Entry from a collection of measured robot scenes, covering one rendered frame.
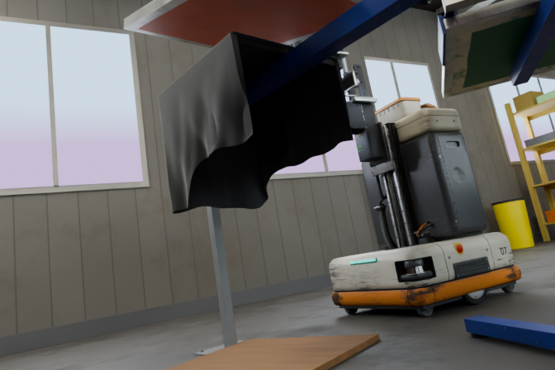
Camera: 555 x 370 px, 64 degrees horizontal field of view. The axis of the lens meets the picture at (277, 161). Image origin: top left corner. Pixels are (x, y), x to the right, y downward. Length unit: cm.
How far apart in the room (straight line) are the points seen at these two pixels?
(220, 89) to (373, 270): 114
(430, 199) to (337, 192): 263
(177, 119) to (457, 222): 132
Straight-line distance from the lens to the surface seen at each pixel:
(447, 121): 231
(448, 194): 216
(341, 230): 470
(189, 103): 144
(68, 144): 392
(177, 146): 150
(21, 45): 424
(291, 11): 153
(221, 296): 191
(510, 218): 606
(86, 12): 449
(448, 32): 163
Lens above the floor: 31
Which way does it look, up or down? 13 degrees up
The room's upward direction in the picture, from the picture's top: 9 degrees counter-clockwise
